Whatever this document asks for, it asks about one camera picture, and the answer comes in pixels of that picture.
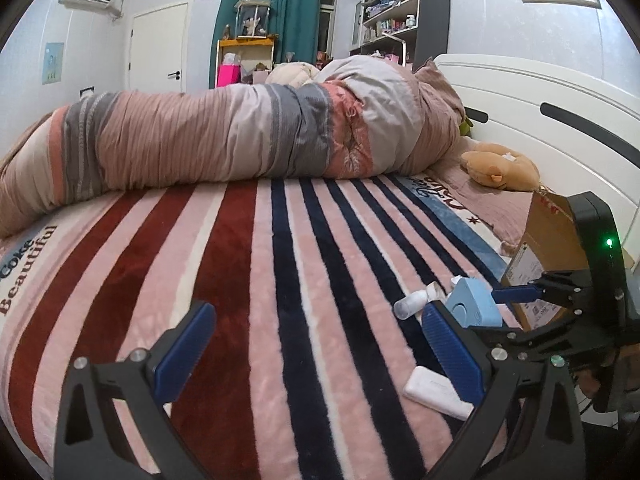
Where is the tan plush toy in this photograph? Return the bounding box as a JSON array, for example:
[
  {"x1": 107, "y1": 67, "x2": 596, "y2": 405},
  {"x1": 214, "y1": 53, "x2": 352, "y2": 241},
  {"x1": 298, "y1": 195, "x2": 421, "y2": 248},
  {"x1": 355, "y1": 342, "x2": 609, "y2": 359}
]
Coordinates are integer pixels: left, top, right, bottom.
[{"x1": 460, "y1": 143, "x2": 540, "y2": 192}]

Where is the teal curtain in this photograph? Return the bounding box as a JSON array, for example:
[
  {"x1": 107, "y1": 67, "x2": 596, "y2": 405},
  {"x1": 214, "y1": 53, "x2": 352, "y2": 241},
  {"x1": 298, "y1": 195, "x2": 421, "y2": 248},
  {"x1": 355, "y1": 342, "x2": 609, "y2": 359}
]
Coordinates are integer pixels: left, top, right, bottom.
[{"x1": 208, "y1": 0, "x2": 320, "y2": 88}]

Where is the white door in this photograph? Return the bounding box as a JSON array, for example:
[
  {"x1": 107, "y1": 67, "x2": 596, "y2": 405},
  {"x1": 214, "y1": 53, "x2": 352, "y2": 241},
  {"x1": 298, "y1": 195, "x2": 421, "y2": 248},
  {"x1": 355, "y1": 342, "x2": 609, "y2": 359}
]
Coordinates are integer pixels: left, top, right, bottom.
[{"x1": 129, "y1": 3, "x2": 188, "y2": 93}]

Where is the yellow wooden shelf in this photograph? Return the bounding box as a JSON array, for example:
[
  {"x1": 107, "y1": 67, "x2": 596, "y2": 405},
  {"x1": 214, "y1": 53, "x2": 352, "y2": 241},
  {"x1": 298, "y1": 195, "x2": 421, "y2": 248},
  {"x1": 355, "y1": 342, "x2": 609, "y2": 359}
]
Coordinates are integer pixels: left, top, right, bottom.
[{"x1": 213, "y1": 37, "x2": 276, "y2": 88}]

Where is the striped plush blanket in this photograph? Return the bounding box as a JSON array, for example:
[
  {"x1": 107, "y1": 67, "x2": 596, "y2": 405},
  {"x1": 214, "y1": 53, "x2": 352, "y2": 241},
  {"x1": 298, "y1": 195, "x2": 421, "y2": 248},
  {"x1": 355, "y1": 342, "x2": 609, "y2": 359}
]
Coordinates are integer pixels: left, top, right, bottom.
[{"x1": 1, "y1": 177, "x2": 506, "y2": 479}]

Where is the bright pink bag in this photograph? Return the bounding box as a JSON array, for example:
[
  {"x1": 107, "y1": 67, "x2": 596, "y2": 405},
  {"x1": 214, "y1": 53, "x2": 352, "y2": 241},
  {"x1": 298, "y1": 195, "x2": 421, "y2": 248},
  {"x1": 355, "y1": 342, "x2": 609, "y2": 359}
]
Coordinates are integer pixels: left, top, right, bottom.
[{"x1": 216, "y1": 64, "x2": 242, "y2": 88}]

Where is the brown cardboard box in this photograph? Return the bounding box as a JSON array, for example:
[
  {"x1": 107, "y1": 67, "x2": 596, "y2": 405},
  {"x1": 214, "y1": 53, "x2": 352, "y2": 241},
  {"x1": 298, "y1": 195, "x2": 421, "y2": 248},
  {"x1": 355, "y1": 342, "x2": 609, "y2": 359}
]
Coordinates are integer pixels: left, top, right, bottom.
[{"x1": 501, "y1": 192, "x2": 588, "y2": 330}]

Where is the rolled pink grey duvet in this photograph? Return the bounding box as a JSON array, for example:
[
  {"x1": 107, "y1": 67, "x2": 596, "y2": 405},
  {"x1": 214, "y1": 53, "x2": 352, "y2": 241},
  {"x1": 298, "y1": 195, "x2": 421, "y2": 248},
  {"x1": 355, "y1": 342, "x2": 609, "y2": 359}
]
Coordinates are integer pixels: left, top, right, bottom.
[{"x1": 1, "y1": 55, "x2": 465, "y2": 236}]

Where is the white plastic bottle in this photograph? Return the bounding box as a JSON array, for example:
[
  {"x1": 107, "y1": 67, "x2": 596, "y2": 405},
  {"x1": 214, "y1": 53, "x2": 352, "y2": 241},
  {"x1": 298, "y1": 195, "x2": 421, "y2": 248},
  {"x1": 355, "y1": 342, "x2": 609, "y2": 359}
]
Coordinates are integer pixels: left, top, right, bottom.
[{"x1": 393, "y1": 282, "x2": 447, "y2": 321}]

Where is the green plush toy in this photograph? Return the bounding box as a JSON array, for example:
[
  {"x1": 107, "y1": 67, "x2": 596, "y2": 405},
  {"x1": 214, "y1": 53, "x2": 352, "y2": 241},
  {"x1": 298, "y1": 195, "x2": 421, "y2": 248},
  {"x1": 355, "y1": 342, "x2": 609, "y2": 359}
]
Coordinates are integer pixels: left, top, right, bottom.
[{"x1": 459, "y1": 116, "x2": 473, "y2": 136}]

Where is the blue wall poster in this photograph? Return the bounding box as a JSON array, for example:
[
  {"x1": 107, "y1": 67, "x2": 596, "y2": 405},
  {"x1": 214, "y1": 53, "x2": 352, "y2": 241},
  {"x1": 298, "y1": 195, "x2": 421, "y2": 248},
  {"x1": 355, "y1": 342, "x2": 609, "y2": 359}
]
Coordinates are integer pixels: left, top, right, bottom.
[{"x1": 41, "y1": 42, "x2": 64, "y2": 84}]

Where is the light blue square box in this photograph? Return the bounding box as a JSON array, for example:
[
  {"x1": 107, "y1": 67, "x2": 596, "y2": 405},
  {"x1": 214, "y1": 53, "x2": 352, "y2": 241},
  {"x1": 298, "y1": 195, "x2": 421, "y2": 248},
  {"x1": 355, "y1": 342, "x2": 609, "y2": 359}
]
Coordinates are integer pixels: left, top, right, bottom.
[{"x1": 445, "y1": 276, "x2": 502, "y2": 327}]

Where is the white rectangular power bank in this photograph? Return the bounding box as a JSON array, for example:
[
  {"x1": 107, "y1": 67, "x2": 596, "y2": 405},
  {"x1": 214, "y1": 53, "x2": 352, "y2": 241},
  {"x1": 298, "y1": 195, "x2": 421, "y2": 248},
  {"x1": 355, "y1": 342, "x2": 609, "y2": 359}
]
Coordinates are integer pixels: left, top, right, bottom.
[{"x1": 402, "y1": 366, "x2": 474, "y2": 420}]

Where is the pink striped pillow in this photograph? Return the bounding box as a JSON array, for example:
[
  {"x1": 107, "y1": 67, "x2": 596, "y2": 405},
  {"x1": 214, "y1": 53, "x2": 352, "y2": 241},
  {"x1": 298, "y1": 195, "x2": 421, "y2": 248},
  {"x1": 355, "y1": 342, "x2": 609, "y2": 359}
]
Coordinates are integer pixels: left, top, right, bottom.
[{"x1": 427, "y1": 155, "x2": 533, "y2": 257}]

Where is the glass display case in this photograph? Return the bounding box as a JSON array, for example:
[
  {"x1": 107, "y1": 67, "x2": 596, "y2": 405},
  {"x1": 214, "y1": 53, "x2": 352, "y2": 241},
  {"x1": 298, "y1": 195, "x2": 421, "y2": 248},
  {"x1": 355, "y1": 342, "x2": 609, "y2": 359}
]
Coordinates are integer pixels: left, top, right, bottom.
[{"x1": 234, "y1": 0, "x2": 271, "y2": 38}]

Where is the black bookshelf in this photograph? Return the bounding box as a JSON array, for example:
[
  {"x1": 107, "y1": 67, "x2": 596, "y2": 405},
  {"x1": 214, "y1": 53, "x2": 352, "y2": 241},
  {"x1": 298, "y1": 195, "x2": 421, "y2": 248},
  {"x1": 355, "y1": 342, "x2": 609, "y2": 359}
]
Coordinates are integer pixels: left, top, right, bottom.
[{"x1": 350, "y1": 0, "x2": 451, "y2": 70}]

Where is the white bed headboard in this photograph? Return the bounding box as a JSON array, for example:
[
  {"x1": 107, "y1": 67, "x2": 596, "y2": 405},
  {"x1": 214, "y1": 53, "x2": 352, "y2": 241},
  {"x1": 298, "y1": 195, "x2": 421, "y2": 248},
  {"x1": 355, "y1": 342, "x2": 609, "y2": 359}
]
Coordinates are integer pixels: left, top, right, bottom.
[{"x1": 435, "y1": 54, "x2": 639, "y2": 259}]

